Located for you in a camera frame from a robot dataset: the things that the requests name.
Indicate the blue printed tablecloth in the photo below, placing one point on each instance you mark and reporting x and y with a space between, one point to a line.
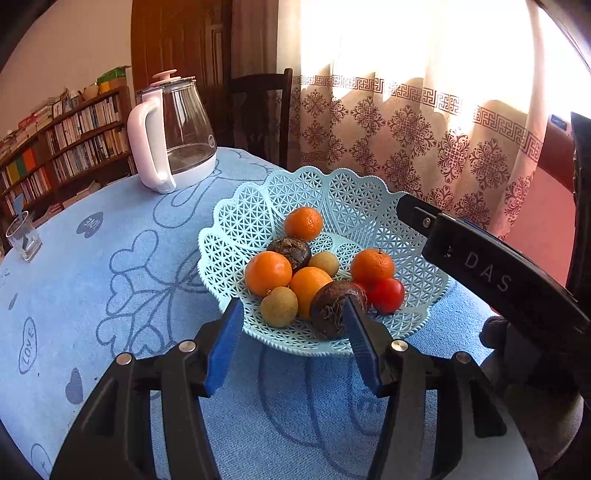
138 277

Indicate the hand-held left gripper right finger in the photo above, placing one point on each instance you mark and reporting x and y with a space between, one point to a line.
360 346

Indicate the pile of books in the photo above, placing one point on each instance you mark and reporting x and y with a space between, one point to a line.
41 110

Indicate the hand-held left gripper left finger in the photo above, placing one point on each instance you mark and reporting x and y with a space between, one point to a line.
226 346

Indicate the large red tomato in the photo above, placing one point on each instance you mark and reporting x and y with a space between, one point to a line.
388 295

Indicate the person's right hand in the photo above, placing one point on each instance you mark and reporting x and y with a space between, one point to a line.
531 392

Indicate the beige ceramic pot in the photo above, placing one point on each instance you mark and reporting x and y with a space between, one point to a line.
90 91

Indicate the clear drinking glass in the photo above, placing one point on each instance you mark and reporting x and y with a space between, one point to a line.
23 237

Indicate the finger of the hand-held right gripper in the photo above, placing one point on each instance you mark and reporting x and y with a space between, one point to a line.
415 212

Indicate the green box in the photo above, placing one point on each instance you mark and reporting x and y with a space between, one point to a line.
115 74

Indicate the brown longan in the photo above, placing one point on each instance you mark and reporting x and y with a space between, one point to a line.
279 306
324 262

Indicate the patterned cream curtain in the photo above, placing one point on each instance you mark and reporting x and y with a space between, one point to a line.
415 115

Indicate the wooden bookcase with books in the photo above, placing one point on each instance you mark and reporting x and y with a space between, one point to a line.
69 143

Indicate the large oval orange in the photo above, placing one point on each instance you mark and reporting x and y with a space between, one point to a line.
310 288

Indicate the small dark water chestnut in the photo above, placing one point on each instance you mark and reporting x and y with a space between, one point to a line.
334 307

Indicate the mandarin with stem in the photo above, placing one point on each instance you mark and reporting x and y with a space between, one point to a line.
372 266

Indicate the light blue lattice basket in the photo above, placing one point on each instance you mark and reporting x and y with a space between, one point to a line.
258 207

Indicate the bumpy-skinned mandarin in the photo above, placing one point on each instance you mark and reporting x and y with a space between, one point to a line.
303 223

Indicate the dark wooden chair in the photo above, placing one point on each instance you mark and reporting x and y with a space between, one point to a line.
263 115

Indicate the large dark water chestnut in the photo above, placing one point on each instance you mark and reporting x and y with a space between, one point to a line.
291 251

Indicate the brown wooden door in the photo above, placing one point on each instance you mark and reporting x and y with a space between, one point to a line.
184 41

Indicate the round smooth orange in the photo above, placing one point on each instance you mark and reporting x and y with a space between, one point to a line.
268 273

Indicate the yellow box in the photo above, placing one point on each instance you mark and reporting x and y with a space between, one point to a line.
105 86

